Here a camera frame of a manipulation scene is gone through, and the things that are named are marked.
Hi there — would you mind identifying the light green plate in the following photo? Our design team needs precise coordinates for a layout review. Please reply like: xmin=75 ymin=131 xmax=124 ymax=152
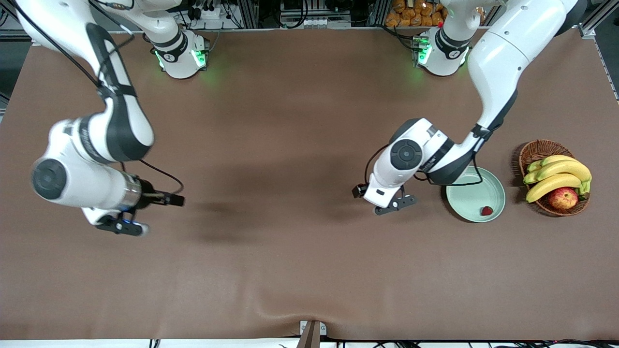
xmin=445 ymin=167 xmax=506 ymax=223

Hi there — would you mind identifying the brown table mat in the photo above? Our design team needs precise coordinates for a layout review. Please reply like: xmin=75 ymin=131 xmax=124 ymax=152
xmin=0 ymin=27 xmax=619 ymax=341

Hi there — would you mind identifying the white terminal block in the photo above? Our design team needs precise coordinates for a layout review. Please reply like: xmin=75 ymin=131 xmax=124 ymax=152
xmin=302 ymin=18 xmax=352 ymax=28

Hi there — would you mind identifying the brown wicker basket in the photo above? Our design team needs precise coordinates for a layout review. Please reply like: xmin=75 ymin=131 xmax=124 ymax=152
xmin=518 ymin=140 xmax=591 ymax=217

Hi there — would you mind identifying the bag of orange fruits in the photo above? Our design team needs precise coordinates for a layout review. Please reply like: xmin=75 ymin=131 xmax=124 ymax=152
xmin=385 ymin=0 xmax=446 ymax=28

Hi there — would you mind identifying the white power strip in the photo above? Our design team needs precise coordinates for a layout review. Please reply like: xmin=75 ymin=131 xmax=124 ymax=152
xmin=191 ymin=6 xmax=223 ymax=20

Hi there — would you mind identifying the short greenish yellow banana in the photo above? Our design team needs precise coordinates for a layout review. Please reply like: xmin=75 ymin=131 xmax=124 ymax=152
xmin=527 ymin=155 xmax=579 ymax=174

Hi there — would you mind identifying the red apple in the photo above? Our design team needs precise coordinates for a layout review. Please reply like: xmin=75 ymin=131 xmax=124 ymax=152
xmin=547 ymin=187 xmax=579 ymax=210

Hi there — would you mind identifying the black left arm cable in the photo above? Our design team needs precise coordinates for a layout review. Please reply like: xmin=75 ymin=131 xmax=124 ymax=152
xmin=364 ymin=123 xmax=484 ymax=187

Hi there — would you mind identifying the metal table edge bracket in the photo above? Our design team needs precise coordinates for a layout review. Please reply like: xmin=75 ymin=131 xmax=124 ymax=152
xmin=296 ymin=320 xmax=327 ymax=348

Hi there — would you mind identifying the aluminium frame post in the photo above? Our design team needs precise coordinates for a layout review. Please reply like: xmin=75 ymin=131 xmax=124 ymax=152
xmin=240 ymin=0 xmax=259 ymax=29

